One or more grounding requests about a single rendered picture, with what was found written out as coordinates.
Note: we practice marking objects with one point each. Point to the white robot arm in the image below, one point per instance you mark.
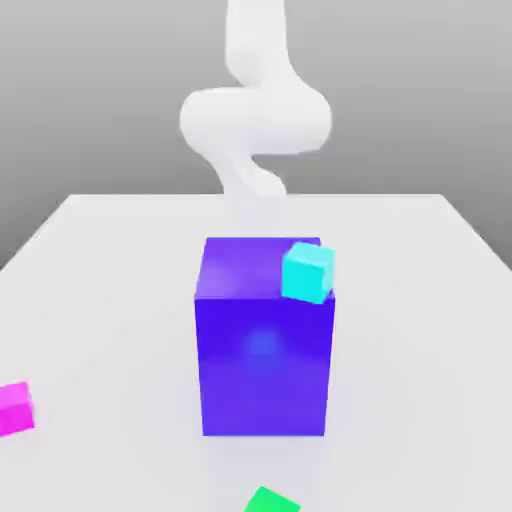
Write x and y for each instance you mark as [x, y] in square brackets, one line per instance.
[256, 120]

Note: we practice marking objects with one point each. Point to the small cyan cube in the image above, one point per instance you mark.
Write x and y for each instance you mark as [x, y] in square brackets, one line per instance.
[306, 276]

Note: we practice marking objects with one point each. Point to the small green cube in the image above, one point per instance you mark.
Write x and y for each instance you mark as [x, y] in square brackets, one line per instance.
[272, 502]

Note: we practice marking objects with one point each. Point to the small magenta cube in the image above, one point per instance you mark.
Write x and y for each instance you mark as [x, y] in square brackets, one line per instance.
[15, 410]

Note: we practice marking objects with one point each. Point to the large purple box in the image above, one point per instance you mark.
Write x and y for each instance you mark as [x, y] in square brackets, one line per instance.
[264, 360]

